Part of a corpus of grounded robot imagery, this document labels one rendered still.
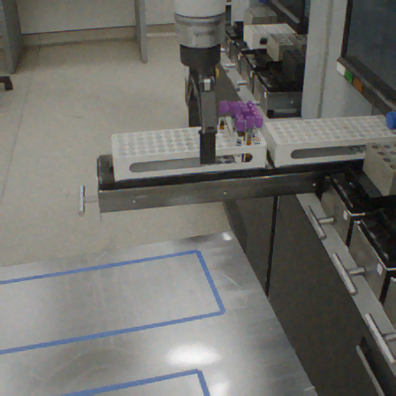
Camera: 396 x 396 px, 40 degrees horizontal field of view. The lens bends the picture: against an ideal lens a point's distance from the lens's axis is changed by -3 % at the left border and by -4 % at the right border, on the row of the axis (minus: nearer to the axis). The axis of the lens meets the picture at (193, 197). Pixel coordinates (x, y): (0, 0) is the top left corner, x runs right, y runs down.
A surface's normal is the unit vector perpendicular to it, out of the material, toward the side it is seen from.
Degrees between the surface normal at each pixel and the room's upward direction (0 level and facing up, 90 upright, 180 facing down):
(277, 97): 90
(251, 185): 90
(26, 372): 0
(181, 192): 90
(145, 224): 0
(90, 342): 0
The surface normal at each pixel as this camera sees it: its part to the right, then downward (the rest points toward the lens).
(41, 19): 0.16, 0.55
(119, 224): 0.00, -0.83
